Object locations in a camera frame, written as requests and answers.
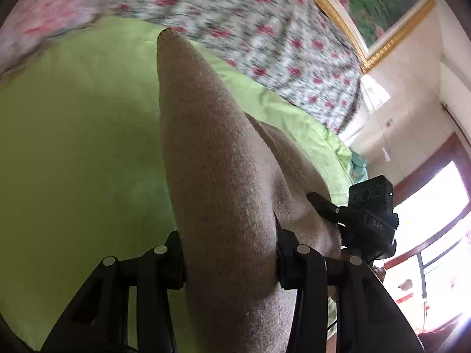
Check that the teal cloth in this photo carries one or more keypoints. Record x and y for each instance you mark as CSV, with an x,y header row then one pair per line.
x,y
357,167

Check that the white pink-flowered quilt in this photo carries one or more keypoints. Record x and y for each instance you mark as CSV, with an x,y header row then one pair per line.
x,y
265,22

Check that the beige knit sweater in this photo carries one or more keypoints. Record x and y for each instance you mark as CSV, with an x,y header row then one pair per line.
x,y
228,191

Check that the red-framed window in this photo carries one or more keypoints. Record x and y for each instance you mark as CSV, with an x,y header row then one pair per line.
x,y
434,235

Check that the green bed sheet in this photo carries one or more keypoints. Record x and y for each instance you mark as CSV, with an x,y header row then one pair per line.
x,y
81,147

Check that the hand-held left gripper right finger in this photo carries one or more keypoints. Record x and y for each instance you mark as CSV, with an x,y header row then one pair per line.
x,y
287,261

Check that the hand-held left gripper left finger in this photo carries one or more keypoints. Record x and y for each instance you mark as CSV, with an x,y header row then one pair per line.
x,y
174,264

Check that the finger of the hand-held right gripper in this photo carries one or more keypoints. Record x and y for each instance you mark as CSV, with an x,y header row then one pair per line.
x,y
327,207

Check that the gold-framed flower painting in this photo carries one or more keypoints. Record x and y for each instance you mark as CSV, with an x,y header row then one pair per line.
x,y
375,3

